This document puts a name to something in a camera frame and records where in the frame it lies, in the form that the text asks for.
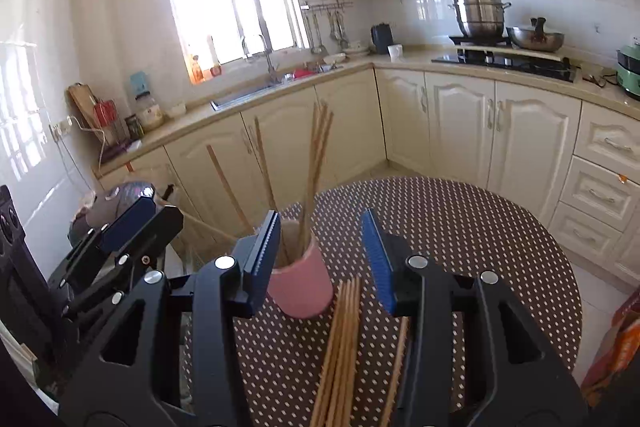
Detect bunch of wooden chopsticks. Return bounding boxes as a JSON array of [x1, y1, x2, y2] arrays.
[[206, 102, 335, 268]]

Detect metal utensil rail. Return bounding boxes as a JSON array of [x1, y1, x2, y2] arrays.
[[300, 0, 354, 12]]

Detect dark rice cooker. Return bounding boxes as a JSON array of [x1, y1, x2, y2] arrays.
[[68, 180, 177, 248]]

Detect green electric pot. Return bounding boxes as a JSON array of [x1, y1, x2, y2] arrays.
[[616, 38, 640, 100]]

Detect hanging metal spatula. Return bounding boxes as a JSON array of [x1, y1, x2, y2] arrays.
[[327, 9, 351, 50]]

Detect black gas stove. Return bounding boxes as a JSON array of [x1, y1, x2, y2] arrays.
[[431, 47, 581, 82]]

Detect steel faucet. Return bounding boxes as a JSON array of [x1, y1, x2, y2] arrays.
[[241, 34, 282, 85]]

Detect brown polka-dot tablecloth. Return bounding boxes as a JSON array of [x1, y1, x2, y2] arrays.
[[180, 176, 585, 427]]

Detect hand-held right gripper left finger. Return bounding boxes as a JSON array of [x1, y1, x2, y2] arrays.
[[59, 209, 282, 427]]

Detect black cable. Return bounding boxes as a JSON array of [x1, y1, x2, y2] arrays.
[[582, 69, 621, 90]]

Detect wall socket with charger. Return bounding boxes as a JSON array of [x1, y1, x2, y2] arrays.
[[48, 117, 76, 142]]

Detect pile of wooden chopsticks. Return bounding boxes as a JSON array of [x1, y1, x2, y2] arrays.
[[309, 277, 411, 427]]

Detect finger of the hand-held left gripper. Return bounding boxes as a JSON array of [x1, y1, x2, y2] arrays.
[[60, 252, 166, 322], [47, 187, 185, 293]]

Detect black kettle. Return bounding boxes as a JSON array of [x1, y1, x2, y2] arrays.
[[371, 23, 394, 55]]

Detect hanging metal ladle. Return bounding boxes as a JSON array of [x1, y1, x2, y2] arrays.
[[305, 9, 326, 55]]

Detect large clear jar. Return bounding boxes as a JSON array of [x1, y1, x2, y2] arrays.
[[136, 94, 165, 132]]

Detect cream base cabinets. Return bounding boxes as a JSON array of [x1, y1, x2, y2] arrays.
[[97, 67, 640, 293]]

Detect beige kitchen countertop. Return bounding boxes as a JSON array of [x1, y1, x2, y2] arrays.
[[92, 49, 640, 178]]

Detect blue wall item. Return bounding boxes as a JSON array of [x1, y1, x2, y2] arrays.
[[130, 71, 151, 98]]

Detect white charger cable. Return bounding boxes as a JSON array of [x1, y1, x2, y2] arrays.
[[70, 116, 108, 172]]

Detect steel wok with lid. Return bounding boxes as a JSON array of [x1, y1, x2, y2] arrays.
[[506, 18, 566, 52]]

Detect steel sink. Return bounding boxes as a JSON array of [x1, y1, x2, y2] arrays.
[[210, 79, 301, 112]]

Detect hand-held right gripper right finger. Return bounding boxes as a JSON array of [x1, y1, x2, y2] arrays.
[[361, 208, 588, 427]]

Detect orange snack bag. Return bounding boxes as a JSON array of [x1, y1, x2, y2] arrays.
[[580, 289, 640, 408]]

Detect wooden cutting board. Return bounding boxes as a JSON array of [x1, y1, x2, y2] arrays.
[[67, 83, 108, 142]]

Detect pink cup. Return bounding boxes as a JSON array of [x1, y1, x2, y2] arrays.
[[266, 207, 334, 319]]

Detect steel steamer pot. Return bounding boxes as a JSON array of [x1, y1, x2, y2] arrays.
[[448, 0, 512, 40]]

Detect wooden chopstick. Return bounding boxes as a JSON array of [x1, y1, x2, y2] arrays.
[[177, 208, 238, 242]]

